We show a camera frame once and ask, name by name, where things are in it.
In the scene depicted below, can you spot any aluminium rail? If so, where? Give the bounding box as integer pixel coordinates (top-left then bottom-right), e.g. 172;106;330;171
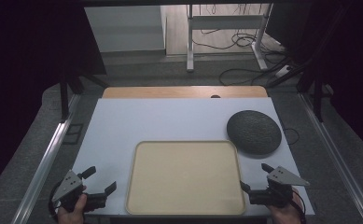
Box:
10;92;82;224
298;92;363;224

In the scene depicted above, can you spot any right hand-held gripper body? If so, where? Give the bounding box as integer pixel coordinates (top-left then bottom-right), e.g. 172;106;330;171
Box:
248;165;311;209

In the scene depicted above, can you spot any black looped floor cable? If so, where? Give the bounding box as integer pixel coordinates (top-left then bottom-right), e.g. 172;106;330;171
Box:
218;57;292;87

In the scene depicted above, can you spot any person's left hand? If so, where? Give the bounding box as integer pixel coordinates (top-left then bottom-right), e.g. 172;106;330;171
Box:
57;185;89;224

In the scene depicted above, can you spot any thin black cable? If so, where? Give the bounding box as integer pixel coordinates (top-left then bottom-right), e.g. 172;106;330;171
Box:
283;127;300;147

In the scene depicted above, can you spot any black metal stand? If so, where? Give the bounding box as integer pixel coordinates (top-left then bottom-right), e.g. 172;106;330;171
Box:
59;71;110;123

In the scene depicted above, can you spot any white metal desk frame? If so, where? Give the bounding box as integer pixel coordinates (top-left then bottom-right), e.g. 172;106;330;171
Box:
186;3;274;73

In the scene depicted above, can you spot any dark grey round plate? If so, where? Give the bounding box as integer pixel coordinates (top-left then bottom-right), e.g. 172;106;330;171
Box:
226;109;283;156

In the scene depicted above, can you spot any beige rectangular tray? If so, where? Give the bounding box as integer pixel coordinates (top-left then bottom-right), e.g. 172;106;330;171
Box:
125;140;247;217

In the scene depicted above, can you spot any white table board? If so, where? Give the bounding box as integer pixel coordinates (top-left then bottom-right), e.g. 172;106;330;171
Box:
71;97;315;217

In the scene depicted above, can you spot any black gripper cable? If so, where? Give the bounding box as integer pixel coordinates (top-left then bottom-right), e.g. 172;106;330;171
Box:
289;188;308;224
48;181;62;222

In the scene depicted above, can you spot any black curtain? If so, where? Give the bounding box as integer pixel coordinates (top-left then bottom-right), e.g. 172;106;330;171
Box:
0;0;107;200
264;0;363;161

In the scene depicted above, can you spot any white cabinet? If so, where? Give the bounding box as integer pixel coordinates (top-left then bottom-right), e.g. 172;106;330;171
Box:
84;5;168;53

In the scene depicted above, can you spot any person's right hand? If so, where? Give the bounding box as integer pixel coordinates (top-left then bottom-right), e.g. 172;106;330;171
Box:
267;188;304;224

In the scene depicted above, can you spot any white power strip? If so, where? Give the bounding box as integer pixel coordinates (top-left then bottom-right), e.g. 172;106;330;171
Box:
275;64;293;78

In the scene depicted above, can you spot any dark floor hatch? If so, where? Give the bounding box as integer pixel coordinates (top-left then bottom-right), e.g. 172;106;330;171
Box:
62;123;84;146

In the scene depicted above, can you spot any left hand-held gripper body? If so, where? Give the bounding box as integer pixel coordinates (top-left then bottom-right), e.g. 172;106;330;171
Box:
50;169;108;213

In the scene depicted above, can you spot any black floor cable bundle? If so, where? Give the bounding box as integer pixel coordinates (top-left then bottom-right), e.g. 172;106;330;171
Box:
191;28;284;58

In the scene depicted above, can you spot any wooden table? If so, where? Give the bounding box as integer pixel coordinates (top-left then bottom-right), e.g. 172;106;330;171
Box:
102;86;269;100

